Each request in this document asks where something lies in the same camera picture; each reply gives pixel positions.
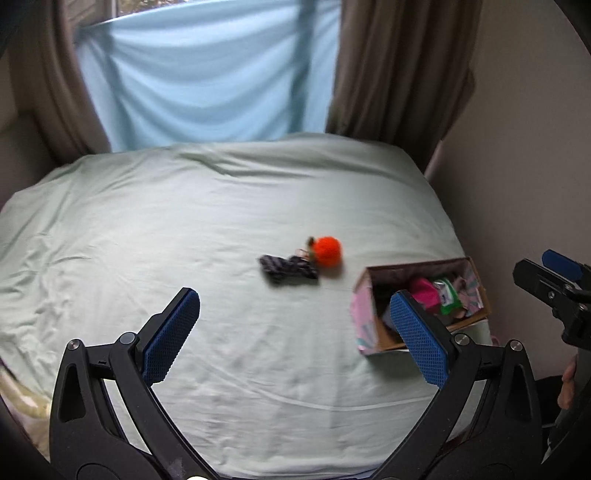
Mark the mint green bed sheet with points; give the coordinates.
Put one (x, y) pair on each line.
(270, 383)

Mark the window with white frame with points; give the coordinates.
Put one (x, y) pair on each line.
(87, 12)

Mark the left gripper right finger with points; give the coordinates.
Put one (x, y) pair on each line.
(483, 422)

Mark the right hand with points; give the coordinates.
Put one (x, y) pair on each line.
(568, 389)

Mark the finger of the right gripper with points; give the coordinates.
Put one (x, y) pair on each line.
(542, 283)
(569, 269)

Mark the green tissue packet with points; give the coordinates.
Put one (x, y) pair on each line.
(449, 298)

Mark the beige headboard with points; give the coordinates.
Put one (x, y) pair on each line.
(25, 158)

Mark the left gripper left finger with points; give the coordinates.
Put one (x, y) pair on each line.
(106, 422)

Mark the magenta pink pouch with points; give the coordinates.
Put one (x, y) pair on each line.
(426, 294)

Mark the dark striped scrunchie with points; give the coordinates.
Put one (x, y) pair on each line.
(279, 269)

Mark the brown curtain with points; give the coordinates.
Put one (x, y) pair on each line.
(404, 72)
(48, 84)

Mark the left brown curtain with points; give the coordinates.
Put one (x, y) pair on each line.
(48, 84)

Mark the right brown curtain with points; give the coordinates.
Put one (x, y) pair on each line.
(404, 72)

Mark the dusty pink cloth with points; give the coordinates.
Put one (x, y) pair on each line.
(466, 299)

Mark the cardboard box pink pattern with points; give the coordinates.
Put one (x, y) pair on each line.
(370, 307)

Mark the orange fluffy pompom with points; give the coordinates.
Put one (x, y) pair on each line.
(325, 252)

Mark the light blue hanging cloth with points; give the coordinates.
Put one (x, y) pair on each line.
(212, 71)

